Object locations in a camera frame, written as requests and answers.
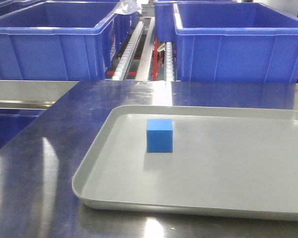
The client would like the grey plastic tray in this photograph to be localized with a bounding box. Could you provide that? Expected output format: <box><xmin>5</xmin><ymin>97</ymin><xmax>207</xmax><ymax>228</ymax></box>
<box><xmin>72</xmin><ymin>105</ymin><xmax>298</xmax><ymax>221</ymax></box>

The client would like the blue cube block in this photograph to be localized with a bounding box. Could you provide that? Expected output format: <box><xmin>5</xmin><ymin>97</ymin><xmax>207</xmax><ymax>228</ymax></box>
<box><xmin>146</xmin><ymin>119</ymin><xmax>173</xmax><ymax>153</ymax></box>

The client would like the blue plastic bin lower left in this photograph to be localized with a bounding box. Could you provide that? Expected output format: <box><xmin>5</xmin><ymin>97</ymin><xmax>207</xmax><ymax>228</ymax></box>
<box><xmin>0</xmin><ymin>108</ymin><xmax>45</xmax><ymax>149</ymax></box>

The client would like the steel centre divider rail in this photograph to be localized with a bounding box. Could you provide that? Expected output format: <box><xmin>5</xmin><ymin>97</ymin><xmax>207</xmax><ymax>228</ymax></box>
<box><xmin>135</xmin><ymin>17</ymin><xmax>155</xmax><ymax>81</ymax></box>

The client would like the blue plastic bin upper middle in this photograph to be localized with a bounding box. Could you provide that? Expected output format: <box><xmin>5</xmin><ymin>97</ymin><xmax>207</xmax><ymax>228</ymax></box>
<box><xmin>0</xmin><ymin>1</ymin><xmax>132</xmax><ymax>81</ymax></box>

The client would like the white roller track right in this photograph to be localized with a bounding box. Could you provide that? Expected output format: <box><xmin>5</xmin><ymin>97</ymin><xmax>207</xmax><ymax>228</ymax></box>
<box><xmin>164</xmin><ymin>42</ymin><xmax>175</xmax><ymax>81</ymax></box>

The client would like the steel shelf front rail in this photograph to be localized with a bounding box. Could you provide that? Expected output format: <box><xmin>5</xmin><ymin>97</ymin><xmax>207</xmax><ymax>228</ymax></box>
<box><xmin>0</xmin><ymin>80</ymin><xmax>77</xmax><ymax>109</ymax></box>

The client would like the blue bin behind right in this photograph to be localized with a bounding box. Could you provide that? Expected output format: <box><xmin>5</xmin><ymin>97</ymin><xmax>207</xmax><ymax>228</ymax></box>
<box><xmin>153</xmin><ymin>0</ymin><xmax>237</xmax><ymax>42</ymax></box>

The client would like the blue plastic bin upper left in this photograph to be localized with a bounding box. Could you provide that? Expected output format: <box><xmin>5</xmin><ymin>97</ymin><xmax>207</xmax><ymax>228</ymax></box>
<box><xmin>0</xmin><ymin>0</ymin><xmax>44</xmax><ymax>16</ymax></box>

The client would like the blue plastic bin upper right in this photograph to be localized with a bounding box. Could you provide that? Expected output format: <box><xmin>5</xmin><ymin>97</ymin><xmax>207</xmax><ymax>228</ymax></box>
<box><xmin>173</xmin><ymin>2</ymin><xmax>298</xmax><ymax>83</ymax></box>

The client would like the blue plastic bin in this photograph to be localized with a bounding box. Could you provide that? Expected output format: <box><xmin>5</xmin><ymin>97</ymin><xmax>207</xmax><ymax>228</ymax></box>
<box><xmin>0</xmin><ymin>108</ymin><xmax>45</xmax><ymax>149</ymax></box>
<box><xmin>0</xmin><ymin>0</ymin><xmax>44</xmax><ymax>16</ymax></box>
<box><xmin>0</xmin><ymin>1</ymin><xmax>132</xmax><ymax>81</ymax></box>
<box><xmin>173</xmin><ymin>2</ymin><xmax>298</xmax><ymax>83</ymax></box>

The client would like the white roller track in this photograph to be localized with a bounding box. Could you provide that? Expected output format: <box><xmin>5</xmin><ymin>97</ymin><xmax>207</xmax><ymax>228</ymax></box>
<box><xmin>164</xmin><ymin>42</ymin><xmax>175</xmax><ymax>81</ymax></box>
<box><xmin>112</xmin><ymin>21</ymin><xmax>144</xmax><ymax>81</ymax></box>

